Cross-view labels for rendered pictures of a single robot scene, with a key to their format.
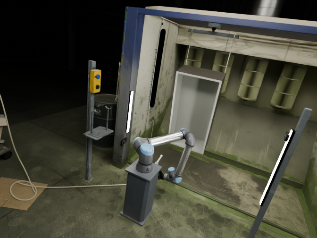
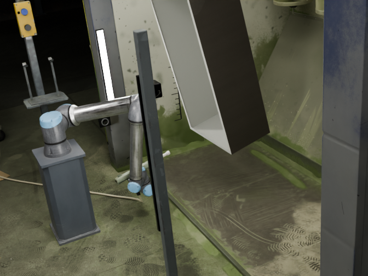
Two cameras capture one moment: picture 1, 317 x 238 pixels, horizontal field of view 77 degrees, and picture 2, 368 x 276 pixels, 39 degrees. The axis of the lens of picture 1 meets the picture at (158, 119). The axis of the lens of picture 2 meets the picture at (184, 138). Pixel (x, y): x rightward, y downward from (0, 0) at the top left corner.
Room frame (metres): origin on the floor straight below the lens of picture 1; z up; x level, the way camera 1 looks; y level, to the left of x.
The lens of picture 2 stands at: (0.14, -2.84, 2.12)
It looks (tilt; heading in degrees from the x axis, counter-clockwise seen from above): 24 degrees down; 44
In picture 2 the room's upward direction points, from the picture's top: 6 degrees counter-clockwise
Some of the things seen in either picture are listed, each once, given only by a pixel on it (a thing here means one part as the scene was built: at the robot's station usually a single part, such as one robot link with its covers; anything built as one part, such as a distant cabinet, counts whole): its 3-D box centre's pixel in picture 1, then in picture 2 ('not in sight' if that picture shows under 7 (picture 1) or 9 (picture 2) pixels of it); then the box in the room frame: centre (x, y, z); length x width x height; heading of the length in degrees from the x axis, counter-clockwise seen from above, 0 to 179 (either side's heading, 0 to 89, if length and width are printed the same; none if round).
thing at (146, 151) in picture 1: (146, 153); (53, 126); (1.88, 0.07, 0.83); 0.17 x 0.15 x 0.18; 30
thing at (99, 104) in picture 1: (106, 121); not in sight; (3.41, 0.95, 0.44); 0.59 x 0.58 x 0.89; 49
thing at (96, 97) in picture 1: (108, 99); not in sight; (3.41, 0.95, 0.86); 0.54 x 0.54 x 0.01
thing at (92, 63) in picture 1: (89, 126); (40, 91); (2.29, 0.85, 0.82); 0.06 x 0.06 x 1.64; 68
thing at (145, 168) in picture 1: (145, 164); (56, 145); (1.87, 0.06, 0.69); 0.19 x 0.19 x 0.10
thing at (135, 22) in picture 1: (126, 97); (103, 42); (2.76, 0.50, 1.14); 0.18 x 0.18 x 2.29; 68
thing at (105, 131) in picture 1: (100, 120); (41, 80); (2.24, 0.70, 0.95); 0.26 x 0.15 x 0.32; 158
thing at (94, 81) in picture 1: (95, 80); (25, 19); (2.27, 0.79, 1.42); 0.12 x 0.06 x 0.26; 158
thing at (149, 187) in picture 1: (140, 191); (66, 191); (1.87, 0.06, 0.32); 0.31 x 0.31 x 0.64; 68
